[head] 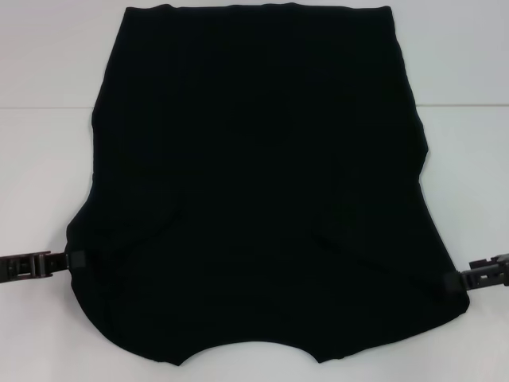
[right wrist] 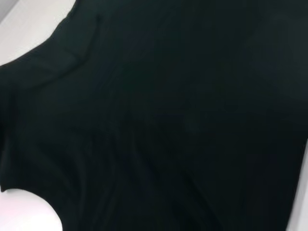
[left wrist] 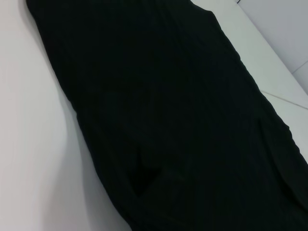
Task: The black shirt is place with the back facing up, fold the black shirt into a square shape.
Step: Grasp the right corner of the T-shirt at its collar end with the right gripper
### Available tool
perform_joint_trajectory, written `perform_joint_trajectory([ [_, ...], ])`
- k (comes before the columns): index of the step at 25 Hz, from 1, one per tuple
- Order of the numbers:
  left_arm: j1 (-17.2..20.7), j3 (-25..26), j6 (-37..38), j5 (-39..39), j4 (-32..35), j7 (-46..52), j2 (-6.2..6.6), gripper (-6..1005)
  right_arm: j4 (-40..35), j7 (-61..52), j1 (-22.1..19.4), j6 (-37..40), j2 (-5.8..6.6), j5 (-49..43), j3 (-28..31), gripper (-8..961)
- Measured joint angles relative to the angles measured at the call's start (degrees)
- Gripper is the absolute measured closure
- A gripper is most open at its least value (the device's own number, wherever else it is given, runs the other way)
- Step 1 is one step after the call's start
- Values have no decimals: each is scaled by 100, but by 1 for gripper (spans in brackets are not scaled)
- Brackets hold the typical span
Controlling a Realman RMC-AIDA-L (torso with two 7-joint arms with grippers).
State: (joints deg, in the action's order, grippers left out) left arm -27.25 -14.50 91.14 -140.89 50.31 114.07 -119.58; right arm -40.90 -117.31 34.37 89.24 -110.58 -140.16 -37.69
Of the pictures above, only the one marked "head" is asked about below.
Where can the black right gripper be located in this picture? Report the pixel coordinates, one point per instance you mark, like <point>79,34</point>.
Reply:
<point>493,272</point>

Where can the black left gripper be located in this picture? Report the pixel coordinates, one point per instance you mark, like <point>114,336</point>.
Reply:
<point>16,268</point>

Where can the black shirt with pink print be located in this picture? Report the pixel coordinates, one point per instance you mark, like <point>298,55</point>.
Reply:
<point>254,159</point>

